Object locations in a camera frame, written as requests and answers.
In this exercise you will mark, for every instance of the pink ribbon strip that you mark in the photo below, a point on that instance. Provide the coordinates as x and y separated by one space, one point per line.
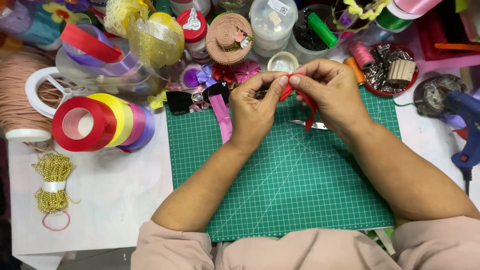
224 120

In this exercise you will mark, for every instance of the small white bead jar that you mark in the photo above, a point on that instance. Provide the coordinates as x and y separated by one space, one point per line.
283 62

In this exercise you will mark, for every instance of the red ribbon roll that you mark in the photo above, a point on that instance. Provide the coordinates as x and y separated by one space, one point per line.
101 125

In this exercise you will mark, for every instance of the yellow ribbon roll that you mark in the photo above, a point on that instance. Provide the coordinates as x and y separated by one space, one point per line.
120 120

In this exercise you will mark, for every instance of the green cutting mat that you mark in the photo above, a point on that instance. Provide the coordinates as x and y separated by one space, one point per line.
292 187

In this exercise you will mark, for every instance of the orange strip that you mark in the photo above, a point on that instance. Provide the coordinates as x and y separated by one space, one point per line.
457 47

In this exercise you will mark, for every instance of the silver scissors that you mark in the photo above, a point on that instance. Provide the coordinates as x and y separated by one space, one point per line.
311 125

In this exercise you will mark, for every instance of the gold mesh ribbon roll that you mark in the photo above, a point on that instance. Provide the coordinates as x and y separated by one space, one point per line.
157 45

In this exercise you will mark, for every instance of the red ribbon piece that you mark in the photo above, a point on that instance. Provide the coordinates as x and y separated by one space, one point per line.
309 103

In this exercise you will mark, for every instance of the pink fabric flower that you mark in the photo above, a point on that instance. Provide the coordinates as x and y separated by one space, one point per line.
247 71

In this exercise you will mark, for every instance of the person's beige pink garment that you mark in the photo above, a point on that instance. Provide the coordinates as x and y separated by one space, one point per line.
300 251

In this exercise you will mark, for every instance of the clear stacked plastic container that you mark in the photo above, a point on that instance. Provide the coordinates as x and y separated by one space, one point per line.
272 26

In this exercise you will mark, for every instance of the small pink bow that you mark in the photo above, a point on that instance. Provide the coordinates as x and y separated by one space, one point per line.
198 107

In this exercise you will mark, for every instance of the miniature straw hat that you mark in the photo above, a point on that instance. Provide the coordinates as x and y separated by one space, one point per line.
227 37

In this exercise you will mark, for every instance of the orange thread spool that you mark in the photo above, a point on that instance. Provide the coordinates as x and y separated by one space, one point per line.
354 69

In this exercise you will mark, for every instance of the pink thread spool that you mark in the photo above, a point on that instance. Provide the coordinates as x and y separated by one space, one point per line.
362 54

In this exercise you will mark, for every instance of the red fabric flower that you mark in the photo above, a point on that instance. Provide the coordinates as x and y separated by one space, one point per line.
224 72

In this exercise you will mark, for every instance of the pink rubber band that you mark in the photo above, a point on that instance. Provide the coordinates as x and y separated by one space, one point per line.
44 224

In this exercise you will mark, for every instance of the blue glue gun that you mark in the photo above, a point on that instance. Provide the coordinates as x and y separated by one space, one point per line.
468 120

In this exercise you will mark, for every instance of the small silver metal tool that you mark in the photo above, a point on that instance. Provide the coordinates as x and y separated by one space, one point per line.
261 94

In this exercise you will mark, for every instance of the clear plastic bowl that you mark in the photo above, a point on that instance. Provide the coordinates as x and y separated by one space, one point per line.
75 73

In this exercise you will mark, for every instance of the black bow with gem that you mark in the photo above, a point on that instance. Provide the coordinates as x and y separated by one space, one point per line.
180 100

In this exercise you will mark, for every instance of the green lighter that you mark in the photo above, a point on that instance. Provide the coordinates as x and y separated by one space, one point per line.
322 30

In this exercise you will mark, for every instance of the yellow lace trim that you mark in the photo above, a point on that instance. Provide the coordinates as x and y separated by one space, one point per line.
120 15

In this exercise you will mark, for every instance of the green ribbon spool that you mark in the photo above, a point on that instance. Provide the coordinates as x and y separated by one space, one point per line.
392 20

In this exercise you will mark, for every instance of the corrugated cardboard piece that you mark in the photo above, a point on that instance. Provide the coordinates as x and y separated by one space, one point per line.
402 71

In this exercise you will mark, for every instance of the small yellow bow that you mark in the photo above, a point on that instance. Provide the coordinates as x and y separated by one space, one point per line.
156 100

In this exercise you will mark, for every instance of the wide light pink ribbon roll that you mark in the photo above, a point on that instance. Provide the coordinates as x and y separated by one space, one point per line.
412 7

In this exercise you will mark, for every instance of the clear tub of black pins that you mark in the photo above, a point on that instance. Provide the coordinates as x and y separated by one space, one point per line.
307 45

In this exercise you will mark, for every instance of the red tray of metal clips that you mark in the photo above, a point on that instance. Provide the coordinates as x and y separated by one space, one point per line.
377 75

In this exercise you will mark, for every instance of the red felt sheet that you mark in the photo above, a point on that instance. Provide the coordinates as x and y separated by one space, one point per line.
446 33

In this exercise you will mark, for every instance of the colourful flower print bag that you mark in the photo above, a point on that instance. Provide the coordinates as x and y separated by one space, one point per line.
41 22

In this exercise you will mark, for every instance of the loose red ribbon strip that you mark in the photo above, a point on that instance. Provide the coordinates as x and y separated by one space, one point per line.
90 44

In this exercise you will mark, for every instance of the red lid jar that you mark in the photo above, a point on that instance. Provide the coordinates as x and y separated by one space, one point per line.
193 30

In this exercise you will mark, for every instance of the lilac fabric flower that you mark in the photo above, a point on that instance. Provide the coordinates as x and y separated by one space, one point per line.
207 75

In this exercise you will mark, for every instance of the lilac ribbon roll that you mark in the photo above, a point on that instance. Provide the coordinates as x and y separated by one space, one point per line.
116 68

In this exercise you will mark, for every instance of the yellow crochet flower trim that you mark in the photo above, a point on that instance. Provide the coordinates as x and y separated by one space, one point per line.
356 13

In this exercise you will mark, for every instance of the person's right hand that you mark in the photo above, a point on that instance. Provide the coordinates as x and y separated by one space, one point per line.
333 93

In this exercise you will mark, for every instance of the purple ribbon roll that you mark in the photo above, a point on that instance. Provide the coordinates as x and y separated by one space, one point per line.
149 127

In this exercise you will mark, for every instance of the person's left hand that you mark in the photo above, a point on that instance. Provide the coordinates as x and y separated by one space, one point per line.
251 108

